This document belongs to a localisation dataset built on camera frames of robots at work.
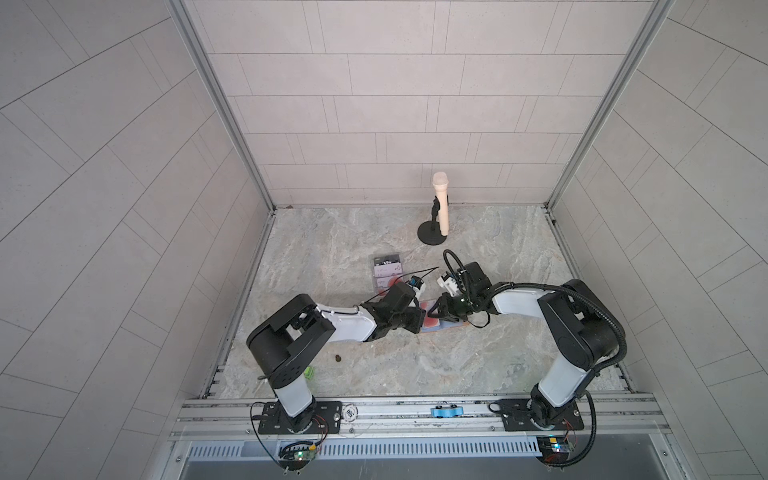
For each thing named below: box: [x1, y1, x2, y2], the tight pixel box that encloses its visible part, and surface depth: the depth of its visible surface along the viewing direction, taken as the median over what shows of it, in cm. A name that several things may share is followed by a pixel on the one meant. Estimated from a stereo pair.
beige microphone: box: [432, 171, 449, 236], surface depth 93 cm
